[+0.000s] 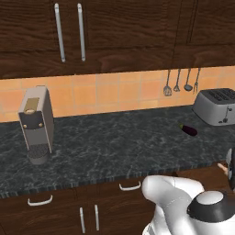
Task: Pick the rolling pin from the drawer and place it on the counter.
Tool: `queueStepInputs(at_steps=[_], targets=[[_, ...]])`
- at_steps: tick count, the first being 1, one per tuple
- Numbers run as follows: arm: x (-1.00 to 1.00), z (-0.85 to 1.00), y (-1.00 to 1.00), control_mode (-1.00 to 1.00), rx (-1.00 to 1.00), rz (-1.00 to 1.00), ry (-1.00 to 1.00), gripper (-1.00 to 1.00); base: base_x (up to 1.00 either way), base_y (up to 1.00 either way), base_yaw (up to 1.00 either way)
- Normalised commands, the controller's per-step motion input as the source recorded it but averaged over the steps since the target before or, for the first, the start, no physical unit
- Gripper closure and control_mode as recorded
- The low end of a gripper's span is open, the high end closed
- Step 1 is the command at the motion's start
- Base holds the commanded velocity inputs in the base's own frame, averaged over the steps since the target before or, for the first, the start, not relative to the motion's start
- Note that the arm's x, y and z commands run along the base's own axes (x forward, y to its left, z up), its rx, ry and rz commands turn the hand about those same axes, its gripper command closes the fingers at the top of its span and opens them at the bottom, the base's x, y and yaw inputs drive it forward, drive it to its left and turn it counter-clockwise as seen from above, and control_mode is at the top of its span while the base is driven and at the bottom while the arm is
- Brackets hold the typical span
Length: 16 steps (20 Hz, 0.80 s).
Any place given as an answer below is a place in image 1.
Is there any short white cupboard handle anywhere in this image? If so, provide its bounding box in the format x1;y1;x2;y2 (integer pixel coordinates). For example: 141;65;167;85
94;204;101;232
79;207;86;235

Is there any hanging metal spatula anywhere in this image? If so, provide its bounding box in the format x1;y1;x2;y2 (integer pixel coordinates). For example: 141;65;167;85
173;68;183;93

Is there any hanging metal fork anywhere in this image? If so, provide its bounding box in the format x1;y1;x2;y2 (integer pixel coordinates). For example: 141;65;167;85
193;67;202;95

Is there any dark wood drawer front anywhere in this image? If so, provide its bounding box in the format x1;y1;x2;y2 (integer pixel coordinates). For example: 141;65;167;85
0;186;77;218
74;175;149;206

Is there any long silver cupboard handle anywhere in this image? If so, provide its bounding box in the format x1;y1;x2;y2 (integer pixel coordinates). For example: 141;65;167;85
76;3;87;62
53;3;67;63

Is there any white curved drawer handle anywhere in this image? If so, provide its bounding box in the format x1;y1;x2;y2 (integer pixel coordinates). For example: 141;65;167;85
27;194;54;207
117;181;142;192

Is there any hanging metal ladle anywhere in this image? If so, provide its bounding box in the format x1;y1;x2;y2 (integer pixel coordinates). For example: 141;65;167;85
183;68;194;93

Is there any grey coffee machine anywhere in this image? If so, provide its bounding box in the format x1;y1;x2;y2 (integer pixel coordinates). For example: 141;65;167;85
17;85;56;166

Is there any dark wood base cupboard door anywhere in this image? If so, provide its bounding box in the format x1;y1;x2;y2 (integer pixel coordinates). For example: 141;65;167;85
0;200;92;235
89;196;155;235

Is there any dark wood wall cupboard door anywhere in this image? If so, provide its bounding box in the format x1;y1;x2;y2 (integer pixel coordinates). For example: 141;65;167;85
179;0;235;70
0;0;73;81
71;0;182;76

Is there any dark wood drawer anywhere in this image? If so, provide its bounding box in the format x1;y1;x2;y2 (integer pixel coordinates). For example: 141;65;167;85
174;161;235;193
0;186;77;218
74;175;149;206

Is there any purple eggplant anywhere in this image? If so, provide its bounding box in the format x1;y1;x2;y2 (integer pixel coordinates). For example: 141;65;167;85
178;122;198;137

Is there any silver toaster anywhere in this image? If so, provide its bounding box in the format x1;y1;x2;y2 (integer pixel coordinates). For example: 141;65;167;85
191;87;235;128

